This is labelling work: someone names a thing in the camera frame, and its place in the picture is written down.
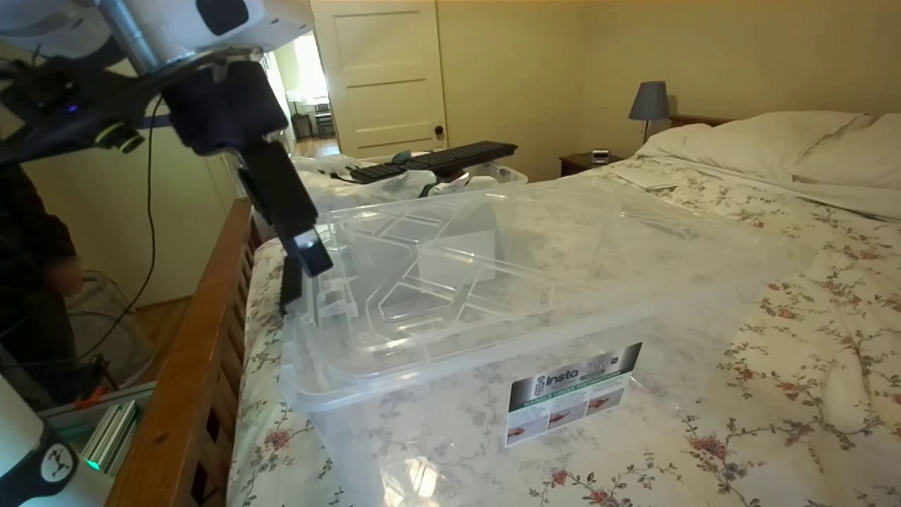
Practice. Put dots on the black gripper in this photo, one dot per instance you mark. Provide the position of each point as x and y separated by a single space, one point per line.
228 109

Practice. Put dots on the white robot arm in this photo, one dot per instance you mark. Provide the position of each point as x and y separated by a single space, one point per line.
187 23

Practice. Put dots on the black latch of empty crate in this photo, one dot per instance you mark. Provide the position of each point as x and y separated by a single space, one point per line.
290 286

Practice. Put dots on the clear crate filled with items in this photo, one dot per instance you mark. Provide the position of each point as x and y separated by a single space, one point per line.
467 184

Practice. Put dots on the empty clear storage crate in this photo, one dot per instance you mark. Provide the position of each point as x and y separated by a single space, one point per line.
423 446

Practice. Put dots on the white panel door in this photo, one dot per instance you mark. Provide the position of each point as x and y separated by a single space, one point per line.
384 74

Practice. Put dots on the black computer keyboard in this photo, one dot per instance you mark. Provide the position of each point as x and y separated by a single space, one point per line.
451 160

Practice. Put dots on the brown wooden footboard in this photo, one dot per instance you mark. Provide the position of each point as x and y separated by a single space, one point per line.
187 377

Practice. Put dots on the person in dark clothes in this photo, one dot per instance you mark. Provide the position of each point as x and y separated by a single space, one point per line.
31 282

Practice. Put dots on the silver box with green light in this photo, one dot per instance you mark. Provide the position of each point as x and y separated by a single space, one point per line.
111 437

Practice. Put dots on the dark wooden nightstand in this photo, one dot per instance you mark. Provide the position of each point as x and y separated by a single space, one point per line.
580 165

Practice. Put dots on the small alarm clock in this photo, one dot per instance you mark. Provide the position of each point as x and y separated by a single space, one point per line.
599 155

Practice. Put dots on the white product label sticker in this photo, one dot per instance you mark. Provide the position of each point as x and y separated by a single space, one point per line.
573 396

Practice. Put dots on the white device with logo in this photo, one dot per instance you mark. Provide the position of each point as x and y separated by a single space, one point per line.
28 461

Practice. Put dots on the grey table lamp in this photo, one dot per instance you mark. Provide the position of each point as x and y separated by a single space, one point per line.
651 102

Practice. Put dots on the brown wooden headboard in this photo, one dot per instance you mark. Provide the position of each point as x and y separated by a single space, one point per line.
699 119

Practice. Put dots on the white pillow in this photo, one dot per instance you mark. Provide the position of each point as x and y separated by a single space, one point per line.
749 141
860 155

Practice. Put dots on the bed with floral bedspread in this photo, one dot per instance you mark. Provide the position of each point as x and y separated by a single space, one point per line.
798 327

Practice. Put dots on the wrist mounted camera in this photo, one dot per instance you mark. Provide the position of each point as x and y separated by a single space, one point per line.
56 122

